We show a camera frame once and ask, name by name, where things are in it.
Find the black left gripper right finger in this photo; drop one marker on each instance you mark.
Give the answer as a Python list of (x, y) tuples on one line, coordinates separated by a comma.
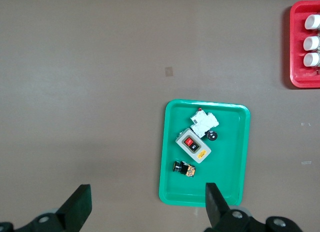
[(220, 217)]

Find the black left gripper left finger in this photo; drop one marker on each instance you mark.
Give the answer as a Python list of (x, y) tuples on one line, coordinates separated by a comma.
[(72, 209)]

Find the green plastic tray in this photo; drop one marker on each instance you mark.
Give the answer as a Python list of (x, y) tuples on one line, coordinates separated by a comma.
[(225, 167)]

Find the clear tape marker piece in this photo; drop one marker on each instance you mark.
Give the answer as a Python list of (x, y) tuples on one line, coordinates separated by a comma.
[(306, 163), (305, 124)]

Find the brown square tape patch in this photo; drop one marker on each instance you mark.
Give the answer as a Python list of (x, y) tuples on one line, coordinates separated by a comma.
[(169, 71)]

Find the red plastic tray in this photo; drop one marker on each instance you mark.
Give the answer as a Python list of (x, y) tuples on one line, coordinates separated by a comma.
[(296, 54)]

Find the black round buzzer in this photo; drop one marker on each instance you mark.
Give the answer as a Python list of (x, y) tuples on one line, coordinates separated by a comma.
[(211, 136)]

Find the white circuit breaker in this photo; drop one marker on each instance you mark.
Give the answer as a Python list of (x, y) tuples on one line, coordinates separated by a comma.
[(203, 123)]

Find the metal valve with white caps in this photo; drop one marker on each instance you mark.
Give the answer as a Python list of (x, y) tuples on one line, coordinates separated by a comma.
[(311, 59), (312, 22), (311, 43)]

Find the grey on-off switch box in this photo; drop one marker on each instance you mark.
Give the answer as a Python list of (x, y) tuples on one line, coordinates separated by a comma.
[(192, 144)]

